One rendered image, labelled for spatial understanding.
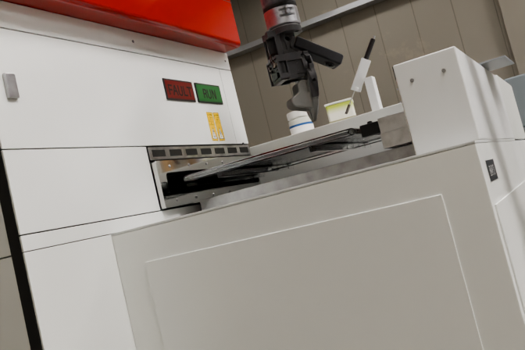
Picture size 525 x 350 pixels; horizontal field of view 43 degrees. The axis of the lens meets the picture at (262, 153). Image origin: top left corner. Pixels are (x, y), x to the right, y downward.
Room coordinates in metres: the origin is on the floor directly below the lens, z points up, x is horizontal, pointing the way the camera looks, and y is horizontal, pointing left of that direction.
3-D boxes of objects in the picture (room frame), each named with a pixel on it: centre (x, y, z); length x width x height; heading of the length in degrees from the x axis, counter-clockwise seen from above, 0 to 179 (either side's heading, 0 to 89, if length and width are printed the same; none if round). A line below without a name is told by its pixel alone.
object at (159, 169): (1.50, 0.12, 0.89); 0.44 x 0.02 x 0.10; 155
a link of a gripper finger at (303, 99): (1.42, -0.11, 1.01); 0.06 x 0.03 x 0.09; 108
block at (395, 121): (1.19, -0.26, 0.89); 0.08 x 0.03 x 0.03; 65
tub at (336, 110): (1.77, -0.23, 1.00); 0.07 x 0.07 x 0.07; 80
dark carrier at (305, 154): (1.43, -0.08, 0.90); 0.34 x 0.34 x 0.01; 65
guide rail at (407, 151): (1.29, -0.08, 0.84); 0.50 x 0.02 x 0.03; 65
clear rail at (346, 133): (1.26, 0.00, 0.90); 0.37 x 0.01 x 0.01; 65
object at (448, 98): (1.21, -0.38, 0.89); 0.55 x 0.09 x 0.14; 155
